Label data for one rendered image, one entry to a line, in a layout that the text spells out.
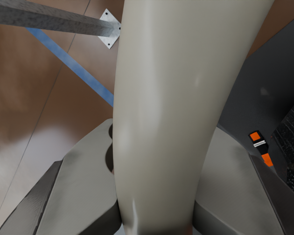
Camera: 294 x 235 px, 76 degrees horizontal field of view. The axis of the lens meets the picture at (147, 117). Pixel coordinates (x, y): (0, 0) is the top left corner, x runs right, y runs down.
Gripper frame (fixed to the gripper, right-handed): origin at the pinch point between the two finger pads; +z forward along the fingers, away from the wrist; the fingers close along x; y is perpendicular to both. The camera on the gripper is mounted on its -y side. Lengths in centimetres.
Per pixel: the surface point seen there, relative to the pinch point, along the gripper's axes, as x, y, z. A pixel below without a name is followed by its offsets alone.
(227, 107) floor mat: 50, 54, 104
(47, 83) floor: -102, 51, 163
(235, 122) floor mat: 56, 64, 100
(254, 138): 67, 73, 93
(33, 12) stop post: -50, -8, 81
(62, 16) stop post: -45, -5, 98
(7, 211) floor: -239, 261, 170
